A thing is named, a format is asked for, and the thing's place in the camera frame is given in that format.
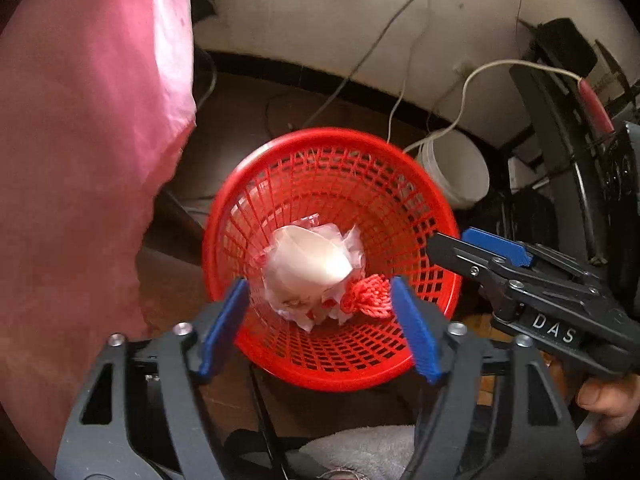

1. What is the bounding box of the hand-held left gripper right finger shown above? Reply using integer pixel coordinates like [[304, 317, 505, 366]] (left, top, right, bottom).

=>
[[390, 275, 586, 480]]

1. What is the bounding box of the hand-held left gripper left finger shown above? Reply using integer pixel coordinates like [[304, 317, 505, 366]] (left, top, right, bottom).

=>
[[55, 277, 251, 480]]

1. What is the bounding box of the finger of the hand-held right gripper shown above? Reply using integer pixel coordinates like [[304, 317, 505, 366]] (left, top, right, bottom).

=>
[[461, 227, 534, 267], [426, 232, 506, 292]]

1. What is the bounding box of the red mesh ribbon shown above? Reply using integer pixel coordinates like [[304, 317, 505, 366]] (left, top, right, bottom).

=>
[[340, 274, 393, 320]]

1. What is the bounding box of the white plastic bag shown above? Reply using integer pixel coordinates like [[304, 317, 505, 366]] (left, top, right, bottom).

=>
[[257, 214, 368, 332]]

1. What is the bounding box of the white paper cup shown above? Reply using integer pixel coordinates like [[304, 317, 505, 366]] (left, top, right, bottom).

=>
[[270, 225, 352, 288]]

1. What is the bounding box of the red plastic mesh basket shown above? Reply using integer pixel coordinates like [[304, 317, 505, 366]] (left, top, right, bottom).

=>
[[201, 127, 463, 393]]

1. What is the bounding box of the person's right hand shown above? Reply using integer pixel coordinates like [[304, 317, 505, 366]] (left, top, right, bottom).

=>
[[575, 372, 640, 447]]

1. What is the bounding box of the white plastic bucket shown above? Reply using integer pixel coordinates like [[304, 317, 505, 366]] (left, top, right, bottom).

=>
[[416, 130, 491, 210]]

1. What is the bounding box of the black exercise machine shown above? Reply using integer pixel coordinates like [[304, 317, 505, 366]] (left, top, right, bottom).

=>
[[507, 50, 640, 311]]

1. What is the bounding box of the grey fuzzy cloth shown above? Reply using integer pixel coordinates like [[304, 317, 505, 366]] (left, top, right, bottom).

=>
[[300, 425, 418, 480]]

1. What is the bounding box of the red rod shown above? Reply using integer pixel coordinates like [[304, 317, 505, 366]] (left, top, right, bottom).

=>
[[580, 77, 615, 133]]

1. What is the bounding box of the black hat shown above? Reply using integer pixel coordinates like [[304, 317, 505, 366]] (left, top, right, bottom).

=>
[[537, 17, 599, 75]]

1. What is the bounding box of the pink floral tablecloth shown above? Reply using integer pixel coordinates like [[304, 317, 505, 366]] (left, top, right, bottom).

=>
[[0, 0, 197, 471]]

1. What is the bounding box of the white cable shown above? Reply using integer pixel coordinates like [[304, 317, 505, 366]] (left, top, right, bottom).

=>
[[402, 59, 583, 155]]

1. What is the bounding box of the thin grey cable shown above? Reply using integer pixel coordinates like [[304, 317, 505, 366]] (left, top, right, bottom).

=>
[[299, 0, 442, 128]]

